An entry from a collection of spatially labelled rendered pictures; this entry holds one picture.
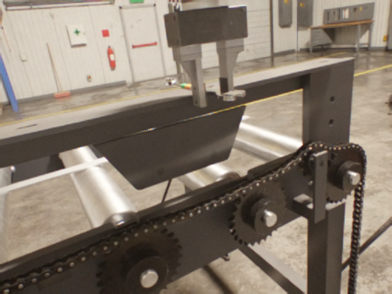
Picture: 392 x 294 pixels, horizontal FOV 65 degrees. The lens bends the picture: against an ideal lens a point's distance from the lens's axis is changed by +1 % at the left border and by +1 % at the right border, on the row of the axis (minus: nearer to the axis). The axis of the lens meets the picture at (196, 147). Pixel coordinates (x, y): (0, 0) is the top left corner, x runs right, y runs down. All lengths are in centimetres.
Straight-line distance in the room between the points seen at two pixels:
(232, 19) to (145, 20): 968
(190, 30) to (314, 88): 43
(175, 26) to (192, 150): 27
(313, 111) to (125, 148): 49
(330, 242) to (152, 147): 67
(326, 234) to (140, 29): 945
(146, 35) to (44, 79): 324
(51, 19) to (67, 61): 110
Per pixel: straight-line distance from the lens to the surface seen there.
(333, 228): 105
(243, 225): 73
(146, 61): 1014
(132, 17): 1006
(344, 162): 92
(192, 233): 72
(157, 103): 52
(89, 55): 974
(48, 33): 961
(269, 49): 1280
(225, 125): 69
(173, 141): 63
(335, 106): 92
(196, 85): 52
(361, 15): 1203
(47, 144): 58
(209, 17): 51
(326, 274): 114
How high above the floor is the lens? 127
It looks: 21 degrees down
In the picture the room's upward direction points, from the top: 7 degrees counter-clockwise
